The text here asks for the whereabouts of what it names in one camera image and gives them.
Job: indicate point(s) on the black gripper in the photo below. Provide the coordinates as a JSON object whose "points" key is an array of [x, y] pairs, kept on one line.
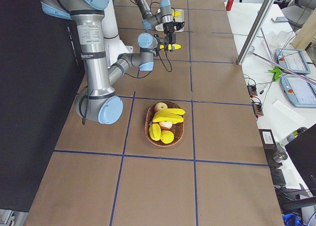
{"points": [[169, 27], [161, 41]]}

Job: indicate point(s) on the yellow banana moved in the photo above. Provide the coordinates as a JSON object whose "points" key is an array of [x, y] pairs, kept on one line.
{"points": [[175, 47], [176, 13]]}

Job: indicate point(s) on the yellow banana in basket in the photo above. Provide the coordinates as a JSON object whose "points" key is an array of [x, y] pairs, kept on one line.
{"points": [[171, 112]]}

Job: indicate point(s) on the brown wicker basket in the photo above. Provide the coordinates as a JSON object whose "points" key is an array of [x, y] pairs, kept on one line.
{"points": [[177, 129]]}

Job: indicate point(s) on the white rectangular bear tray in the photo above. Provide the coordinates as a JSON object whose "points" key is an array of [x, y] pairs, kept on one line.
{"points": [[179, 18]]}

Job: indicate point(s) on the red apple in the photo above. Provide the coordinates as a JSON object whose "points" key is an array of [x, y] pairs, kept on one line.
{"points": [[160, 106]]}

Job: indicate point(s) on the yellow banana at edge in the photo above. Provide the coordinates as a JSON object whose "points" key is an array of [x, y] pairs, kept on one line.
{"points": [[175, 119]]}

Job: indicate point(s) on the pink white peach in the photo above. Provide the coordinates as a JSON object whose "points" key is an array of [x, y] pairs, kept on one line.
{"points": [[165, 125]]}

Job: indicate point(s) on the yellow starfruit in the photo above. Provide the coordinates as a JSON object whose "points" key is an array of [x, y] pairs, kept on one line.
{"points": [[155, 132]]}

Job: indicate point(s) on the yellow lemon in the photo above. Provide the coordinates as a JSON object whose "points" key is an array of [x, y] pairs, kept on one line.
{"points": [[167, 137]]}

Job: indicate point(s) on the teach pendant far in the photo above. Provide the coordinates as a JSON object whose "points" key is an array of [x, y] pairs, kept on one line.
{"points": [[292, 59]]}

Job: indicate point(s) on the teach pendant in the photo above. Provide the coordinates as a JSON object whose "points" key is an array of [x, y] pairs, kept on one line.
{"points": [[299, 92], [292, 59]]}

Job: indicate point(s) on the teach pendant near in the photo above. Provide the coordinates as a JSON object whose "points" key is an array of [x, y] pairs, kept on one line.
{"points": [[299, 92]]}

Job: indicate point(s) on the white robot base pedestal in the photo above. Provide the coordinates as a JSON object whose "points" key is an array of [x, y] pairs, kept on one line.
{"points": [[114, 46]]}

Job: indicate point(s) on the aluminium frame post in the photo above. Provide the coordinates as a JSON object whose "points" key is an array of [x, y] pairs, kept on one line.
{"points": [[260, 18]]}

